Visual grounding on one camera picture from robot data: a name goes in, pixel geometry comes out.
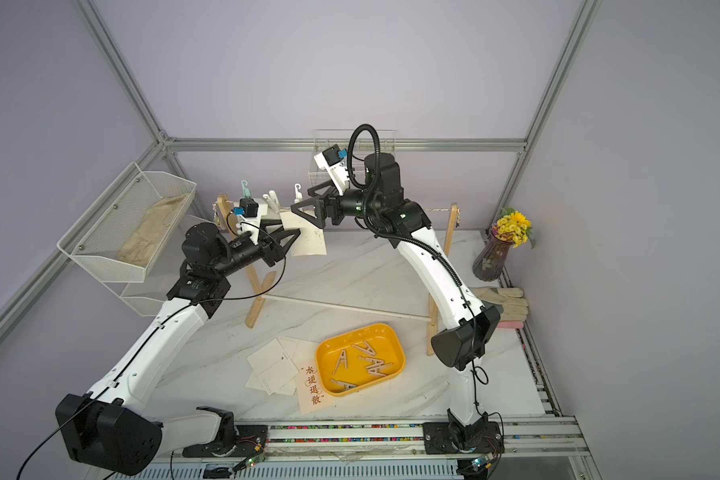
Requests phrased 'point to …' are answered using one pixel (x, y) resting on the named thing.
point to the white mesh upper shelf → (123, 233)
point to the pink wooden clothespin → (342, 358)
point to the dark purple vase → (490, 260)
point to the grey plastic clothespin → (344, 385)
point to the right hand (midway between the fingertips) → (306, 205)
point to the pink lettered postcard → (313, 400)
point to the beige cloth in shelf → (143, 240)
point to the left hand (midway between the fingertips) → (291, 231)
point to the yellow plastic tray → (359, 358)
